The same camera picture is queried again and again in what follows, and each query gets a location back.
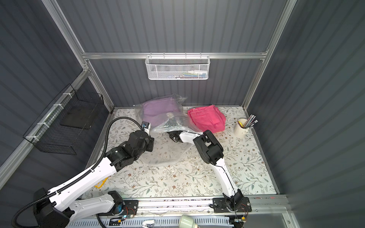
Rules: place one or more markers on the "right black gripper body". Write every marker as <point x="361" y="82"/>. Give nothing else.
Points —
<point x="174" y="136"/>

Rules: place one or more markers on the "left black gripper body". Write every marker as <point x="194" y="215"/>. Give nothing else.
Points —
<point x="150" y="143"/>

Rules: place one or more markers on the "clear plastic vacuum bag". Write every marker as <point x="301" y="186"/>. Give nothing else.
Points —
<point x="166" y="151"/>

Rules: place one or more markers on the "pink cloth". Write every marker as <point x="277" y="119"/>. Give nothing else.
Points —
<point x="208" y="118"/>

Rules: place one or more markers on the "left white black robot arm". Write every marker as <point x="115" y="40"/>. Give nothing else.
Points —
<point x="65" y="206"/>

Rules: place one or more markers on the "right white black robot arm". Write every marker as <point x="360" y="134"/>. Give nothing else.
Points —
<point x="211" y="152"/>

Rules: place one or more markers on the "white round bag valve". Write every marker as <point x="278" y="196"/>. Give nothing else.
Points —
<point x="170" y="115"/>

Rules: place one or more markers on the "folded purple cloth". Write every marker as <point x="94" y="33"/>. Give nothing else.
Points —
<point x="155" y="111"/>

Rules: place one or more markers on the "yellow object on mat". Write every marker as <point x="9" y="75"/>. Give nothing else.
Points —
<point x="101" y="183"/>

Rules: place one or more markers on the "items in white basket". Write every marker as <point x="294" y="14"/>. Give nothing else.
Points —
<point x="194" y="74"/>

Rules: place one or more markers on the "white pen cup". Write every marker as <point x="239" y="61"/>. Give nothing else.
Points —
<point x="239" y="131"/>

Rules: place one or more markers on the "floral table mat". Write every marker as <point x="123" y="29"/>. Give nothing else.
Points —
<point x="190" y="176"/>

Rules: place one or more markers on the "bundle of pens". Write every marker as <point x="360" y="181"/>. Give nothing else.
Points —
<point x="250" y="121"/>

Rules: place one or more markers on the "pale green lamp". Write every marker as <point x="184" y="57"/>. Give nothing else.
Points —
<point x="187" y="222"/>

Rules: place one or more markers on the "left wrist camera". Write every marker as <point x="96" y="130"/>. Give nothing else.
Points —
<point x="146" y="126"/>

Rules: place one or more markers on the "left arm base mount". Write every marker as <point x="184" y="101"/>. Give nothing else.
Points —
<point x="127" y="208"/>

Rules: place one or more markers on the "white wire mesh basket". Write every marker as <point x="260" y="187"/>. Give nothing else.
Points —
<point x="157" y="69"/>

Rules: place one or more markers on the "black wire mesh basket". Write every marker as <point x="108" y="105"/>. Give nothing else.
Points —
<point x="63" y="129"/>

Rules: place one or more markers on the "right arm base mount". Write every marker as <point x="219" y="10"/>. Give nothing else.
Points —
<point x="223" y="205"/>

